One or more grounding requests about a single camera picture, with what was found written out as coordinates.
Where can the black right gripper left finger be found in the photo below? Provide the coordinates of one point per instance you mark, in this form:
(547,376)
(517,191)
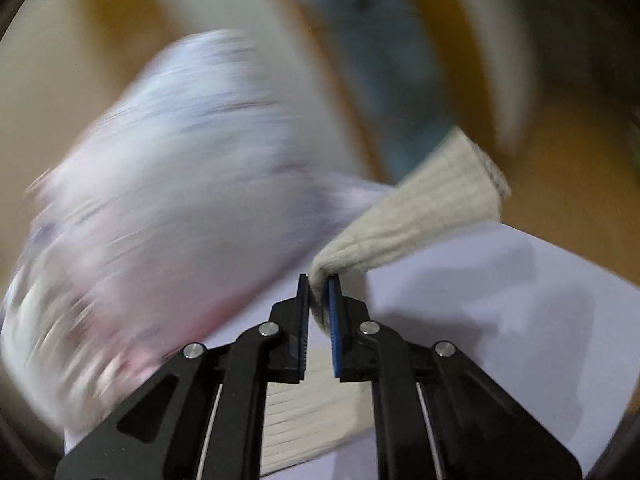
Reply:
(202,414)

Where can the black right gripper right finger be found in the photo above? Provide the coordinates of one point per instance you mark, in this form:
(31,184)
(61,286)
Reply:
(437,415)

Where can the cream cable-knit sweater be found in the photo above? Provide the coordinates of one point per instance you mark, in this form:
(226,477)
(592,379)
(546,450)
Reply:
(457,185)

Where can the lavender bed sheet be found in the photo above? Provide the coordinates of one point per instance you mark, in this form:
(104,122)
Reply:
(559,334)

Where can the white pink floral duvet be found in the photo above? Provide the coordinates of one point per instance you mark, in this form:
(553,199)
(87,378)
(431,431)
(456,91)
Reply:
(177,207)

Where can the teal patterned cloth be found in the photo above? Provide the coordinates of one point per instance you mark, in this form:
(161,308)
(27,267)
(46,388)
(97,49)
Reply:
(390,66)

